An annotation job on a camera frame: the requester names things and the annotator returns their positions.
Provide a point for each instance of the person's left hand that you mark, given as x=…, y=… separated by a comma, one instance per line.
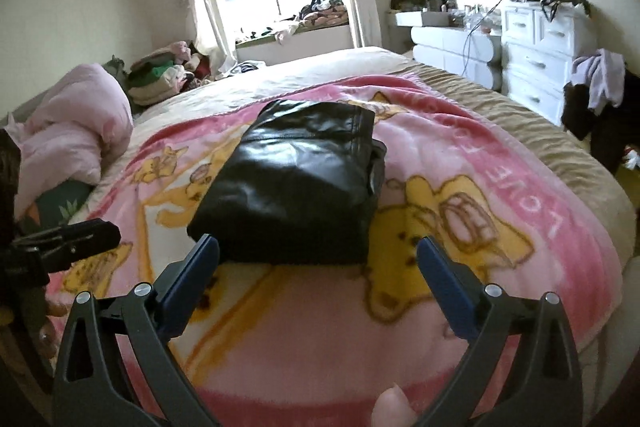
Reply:
x=52, y=322

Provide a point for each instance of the green floral pillow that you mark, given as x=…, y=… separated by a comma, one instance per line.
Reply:
x=65, y=202

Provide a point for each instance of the pink cartoon printed blanket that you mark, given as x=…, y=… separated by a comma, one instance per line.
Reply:
x=450, y=147

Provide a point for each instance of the white chest of drawers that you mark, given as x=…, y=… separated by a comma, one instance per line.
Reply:
x=530, y=57

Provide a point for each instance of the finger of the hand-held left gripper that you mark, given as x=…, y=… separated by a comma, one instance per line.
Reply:
x=75, y=254
x=90, y=231

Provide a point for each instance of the person's right hand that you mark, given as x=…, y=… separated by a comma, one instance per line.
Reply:
x=395, y=409

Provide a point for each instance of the lilac garment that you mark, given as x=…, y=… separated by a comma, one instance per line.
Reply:
x=600, y=77

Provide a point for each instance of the black leather jacket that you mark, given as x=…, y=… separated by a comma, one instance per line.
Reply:
x=290, y=187

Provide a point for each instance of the pile of folded clothes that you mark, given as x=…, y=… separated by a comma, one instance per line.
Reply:
x=155, y=77

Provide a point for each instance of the heap of clothes on bench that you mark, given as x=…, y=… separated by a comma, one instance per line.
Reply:
x=320, y=9

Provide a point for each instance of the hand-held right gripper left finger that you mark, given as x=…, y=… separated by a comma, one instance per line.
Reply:
x=192, y=282

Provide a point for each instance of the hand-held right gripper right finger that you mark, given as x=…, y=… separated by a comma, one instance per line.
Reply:
x=445, y=282

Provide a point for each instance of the white scalloped vanity table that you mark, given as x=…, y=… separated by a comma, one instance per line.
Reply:
x=440, y=47

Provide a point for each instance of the heap of dark clothes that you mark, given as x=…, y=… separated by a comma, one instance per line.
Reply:
x=615, y=132

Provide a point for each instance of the white window bench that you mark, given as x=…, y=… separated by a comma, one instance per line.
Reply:
x=300, y=42

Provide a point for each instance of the pink duvet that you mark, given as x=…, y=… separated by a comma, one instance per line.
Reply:
x=75, y=122

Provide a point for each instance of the clutter of vanity items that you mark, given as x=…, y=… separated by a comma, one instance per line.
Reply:
x=440, y=9

